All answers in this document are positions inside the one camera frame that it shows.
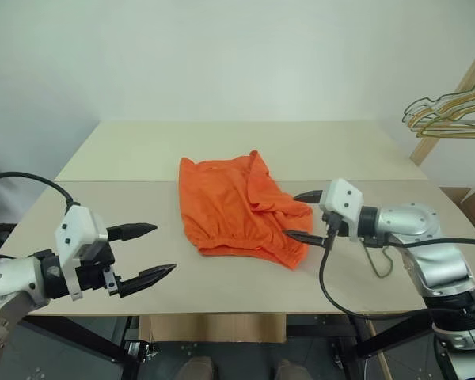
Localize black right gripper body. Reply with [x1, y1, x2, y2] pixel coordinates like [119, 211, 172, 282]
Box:
[321, 211, 352, 238]

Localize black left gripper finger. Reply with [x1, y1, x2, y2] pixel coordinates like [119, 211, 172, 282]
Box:
[118, 262, 178, 298]
[105, 222, 158, 242]

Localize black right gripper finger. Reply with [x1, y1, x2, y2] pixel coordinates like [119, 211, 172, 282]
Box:
[283, 229, 328, 248]
[294, 190, 324, 204]

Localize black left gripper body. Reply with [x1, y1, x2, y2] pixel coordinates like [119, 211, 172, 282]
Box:
[75, 228, 122, 298]

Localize orange t-shirt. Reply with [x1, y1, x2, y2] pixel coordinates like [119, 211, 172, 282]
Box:
[178, 149, 315, 271]

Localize flat brown cardboard sheet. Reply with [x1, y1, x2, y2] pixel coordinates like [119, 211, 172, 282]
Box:
[138, 313, 288, 344]

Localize light wooden clothes rack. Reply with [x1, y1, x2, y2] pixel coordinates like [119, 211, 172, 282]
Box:
[409, 46, 475, 164]

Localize light wooden rack base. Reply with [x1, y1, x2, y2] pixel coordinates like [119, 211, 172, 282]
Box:
[365, 319, 393, 380]

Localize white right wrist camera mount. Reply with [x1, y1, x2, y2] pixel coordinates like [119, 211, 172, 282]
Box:
[319, 178, 364, 241]

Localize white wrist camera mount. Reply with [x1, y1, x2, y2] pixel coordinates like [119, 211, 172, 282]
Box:
[54, 204, 108, 302]
[319, 178, 364, 241]

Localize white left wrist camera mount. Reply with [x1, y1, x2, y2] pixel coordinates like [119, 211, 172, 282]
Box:
[54, 204, 108, 302]

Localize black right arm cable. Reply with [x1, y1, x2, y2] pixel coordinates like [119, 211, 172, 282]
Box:
[318, 213, 475, 322]

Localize bunch of wire hangers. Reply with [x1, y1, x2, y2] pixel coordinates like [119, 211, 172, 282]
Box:
[401, 59, 475, 130]

